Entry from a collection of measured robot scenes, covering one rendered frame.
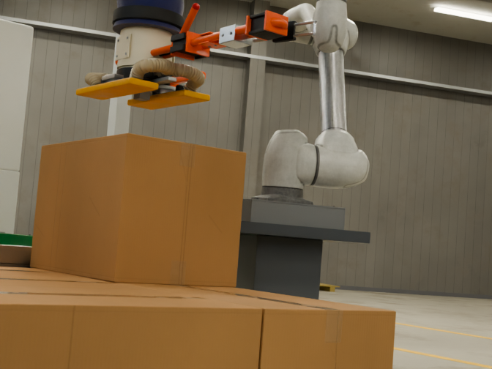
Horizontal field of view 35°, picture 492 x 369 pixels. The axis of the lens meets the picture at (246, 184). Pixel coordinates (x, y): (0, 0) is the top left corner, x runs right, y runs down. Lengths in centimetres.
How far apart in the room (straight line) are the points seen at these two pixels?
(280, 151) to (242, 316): 138
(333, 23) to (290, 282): 91
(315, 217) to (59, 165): 89
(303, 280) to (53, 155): 97
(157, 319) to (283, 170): 149
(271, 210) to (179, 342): 128
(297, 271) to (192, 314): 136
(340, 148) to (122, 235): 110
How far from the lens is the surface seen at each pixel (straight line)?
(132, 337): 145
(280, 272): 282
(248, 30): 208
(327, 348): 174
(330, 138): 298
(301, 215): 276
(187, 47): 229
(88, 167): 234
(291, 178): 288
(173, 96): 247
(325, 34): 267
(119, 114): 610
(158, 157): 219
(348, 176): 295
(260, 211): 270
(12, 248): 269
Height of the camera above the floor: 66
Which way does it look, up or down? 5 degrees up
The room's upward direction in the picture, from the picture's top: 4 degrees clockwise
